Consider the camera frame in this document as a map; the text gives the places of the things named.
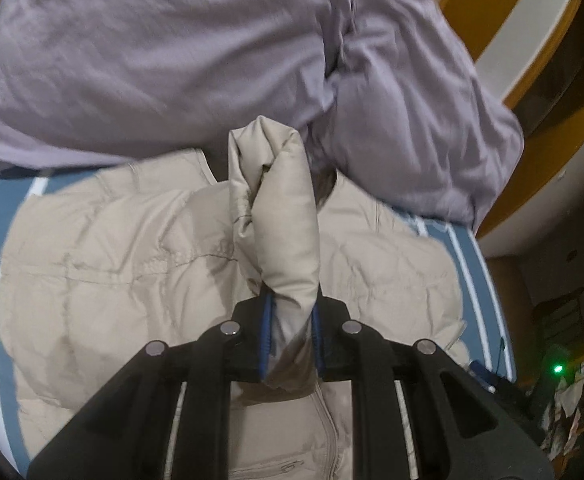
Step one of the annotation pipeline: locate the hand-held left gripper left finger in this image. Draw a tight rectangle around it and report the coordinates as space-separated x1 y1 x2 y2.
26 292 275 480

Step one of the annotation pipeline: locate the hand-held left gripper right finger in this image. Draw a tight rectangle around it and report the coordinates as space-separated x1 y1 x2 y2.
312 296 555 480

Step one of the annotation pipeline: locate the beige puffer jacket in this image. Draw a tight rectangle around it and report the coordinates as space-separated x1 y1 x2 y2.
0 115 470 480

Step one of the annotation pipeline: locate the dark device with green light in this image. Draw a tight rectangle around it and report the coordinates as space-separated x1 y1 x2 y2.
532 345 584 411

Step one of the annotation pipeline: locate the blue white striped bed sheet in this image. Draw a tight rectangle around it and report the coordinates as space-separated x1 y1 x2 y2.
0 157 518 466

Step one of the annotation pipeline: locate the lilac duvet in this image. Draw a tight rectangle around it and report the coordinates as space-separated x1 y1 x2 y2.
0 0 525 226

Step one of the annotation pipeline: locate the yellow wooden frame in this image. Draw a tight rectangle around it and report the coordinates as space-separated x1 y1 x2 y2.
439 0 584 241

